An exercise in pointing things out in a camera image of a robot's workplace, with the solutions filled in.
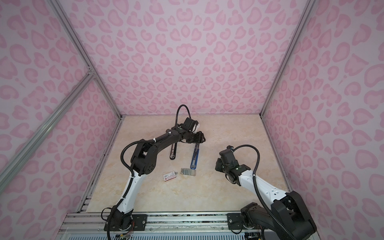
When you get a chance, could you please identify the aluminium diagonal wall strut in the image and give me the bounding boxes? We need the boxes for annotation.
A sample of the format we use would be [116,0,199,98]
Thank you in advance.
[1,71,95,193]

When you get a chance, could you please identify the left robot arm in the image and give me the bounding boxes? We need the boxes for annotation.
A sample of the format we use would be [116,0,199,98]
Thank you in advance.
[104,126,206,232]

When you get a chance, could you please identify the aluminium front rail frame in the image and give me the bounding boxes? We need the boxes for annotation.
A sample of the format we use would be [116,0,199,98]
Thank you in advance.
[55,209,320,240]

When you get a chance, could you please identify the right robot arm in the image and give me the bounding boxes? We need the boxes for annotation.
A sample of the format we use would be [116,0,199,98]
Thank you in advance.
[215,147,317,240]

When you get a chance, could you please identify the silver staple strips tray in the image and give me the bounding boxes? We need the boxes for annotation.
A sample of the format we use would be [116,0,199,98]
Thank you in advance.
[181,168,196,177]

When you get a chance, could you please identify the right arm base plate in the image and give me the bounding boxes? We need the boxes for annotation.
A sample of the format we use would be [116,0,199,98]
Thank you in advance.
[227,213,255,231]

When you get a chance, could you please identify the red white staple box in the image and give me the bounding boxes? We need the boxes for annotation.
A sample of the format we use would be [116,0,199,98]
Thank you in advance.
[163,171,177,182]

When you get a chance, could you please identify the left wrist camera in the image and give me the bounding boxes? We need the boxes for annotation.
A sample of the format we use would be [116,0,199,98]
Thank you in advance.
[181,118,200,133]

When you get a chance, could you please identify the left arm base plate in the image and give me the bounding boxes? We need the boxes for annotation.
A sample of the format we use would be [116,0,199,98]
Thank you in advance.
[104,213,148,232]

